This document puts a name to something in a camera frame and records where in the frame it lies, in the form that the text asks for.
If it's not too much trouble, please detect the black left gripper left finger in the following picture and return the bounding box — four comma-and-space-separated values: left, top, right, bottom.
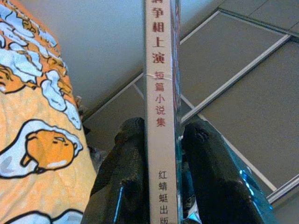
83, 117, 150, 224

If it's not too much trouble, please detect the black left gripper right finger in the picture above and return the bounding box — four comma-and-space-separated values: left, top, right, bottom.
181, 122, 267, 224

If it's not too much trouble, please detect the dark red green book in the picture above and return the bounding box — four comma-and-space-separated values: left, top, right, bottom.
142, 0, 274, 224

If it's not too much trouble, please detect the yellow egg cartoon blanket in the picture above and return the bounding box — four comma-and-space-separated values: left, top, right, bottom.
0, 0, 98, 224

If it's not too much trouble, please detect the grey panel sliding wardrobe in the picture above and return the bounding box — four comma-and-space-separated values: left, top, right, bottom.
81, 7, 299, 206

